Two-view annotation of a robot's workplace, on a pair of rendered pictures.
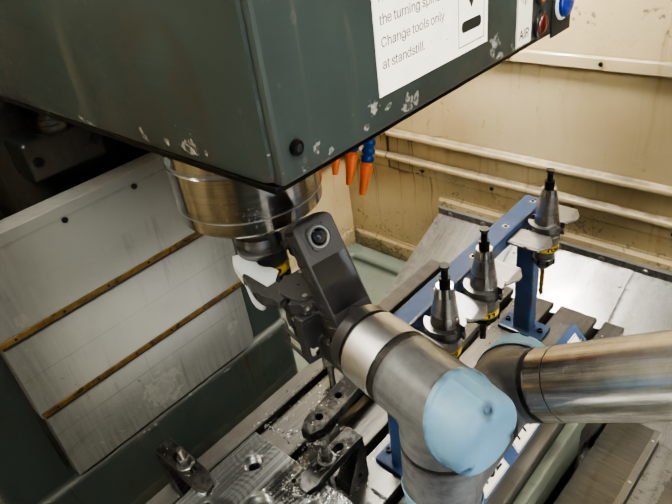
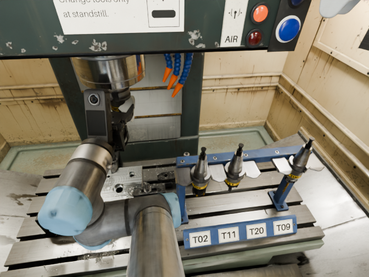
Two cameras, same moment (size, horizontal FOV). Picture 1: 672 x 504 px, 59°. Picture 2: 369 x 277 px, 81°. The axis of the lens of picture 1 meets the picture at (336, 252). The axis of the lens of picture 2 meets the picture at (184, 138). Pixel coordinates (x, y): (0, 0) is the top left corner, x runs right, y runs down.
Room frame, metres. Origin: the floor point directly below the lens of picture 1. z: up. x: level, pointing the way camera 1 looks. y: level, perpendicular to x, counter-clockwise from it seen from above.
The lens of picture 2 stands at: (0.27, -0.35, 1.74)
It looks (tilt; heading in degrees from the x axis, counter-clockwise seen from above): 41 degrees down; 34
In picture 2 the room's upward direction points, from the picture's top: 1 degrees clockwise
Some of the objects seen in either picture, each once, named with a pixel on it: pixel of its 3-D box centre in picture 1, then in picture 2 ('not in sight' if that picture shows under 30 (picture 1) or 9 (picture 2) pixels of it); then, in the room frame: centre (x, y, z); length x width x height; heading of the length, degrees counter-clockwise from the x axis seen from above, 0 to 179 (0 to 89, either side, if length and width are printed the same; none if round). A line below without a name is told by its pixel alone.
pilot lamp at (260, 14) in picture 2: not in sight; (260, 13); (0.60, -0.24, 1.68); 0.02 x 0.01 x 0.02; 133
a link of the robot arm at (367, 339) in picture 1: (383, 352); (93, 162); (0.41, -0.03, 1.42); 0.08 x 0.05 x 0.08; 122
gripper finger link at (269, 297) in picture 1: (276, 288); not in sight; (0.51, 0.07, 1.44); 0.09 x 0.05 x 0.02; 45
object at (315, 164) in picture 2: (559, 213); (313, 162); (0.93, -0.42, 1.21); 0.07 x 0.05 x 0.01; 43
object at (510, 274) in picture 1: (500, 272); (250, 169); (0.77, -0.26, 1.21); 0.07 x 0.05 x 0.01; 43
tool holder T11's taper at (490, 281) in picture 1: (483, 265); (236, 161); (0.74, -0.22, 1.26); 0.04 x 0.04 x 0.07
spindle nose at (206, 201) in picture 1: (241, 153); (108, 50); (0.58, 0.08, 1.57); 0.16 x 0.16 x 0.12
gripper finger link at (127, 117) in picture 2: not in sight; (122, 115); (0.54, 0.02, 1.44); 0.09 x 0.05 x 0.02; 18
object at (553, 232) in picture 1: (546, 226); (297, 164); (0.89, -0.38, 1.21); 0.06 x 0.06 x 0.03
